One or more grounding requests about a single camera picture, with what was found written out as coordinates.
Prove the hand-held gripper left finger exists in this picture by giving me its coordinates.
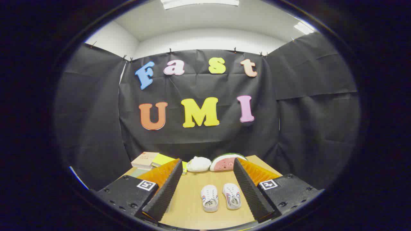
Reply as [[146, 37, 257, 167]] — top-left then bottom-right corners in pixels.
[[96, 158, 183, 223]]

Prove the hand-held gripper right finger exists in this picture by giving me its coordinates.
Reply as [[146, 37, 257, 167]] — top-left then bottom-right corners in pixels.
[[233, 157, 325, 223]]

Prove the white canvas shoe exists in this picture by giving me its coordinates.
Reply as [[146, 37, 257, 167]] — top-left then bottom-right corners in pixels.
[[222, 183, 242, 210], [201, 184, 219, 213]]

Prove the yellow book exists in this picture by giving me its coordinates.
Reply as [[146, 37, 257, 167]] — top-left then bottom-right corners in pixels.
[[152, 153, 188, 175]]

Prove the watermelon plush toy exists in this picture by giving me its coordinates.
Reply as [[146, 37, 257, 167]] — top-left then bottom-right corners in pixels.
[[210, 153, 248, 172]]

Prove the white plush toy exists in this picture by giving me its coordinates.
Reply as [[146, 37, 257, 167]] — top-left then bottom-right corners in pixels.
[[187, 156, 212, 173]]

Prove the black backdrop cloth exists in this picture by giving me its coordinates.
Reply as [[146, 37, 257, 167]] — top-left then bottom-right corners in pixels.
[[55, 32, 360, 191]]

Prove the small ceiling light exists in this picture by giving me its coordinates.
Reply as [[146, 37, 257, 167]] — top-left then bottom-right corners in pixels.
[[293, 21, 314, 35]]

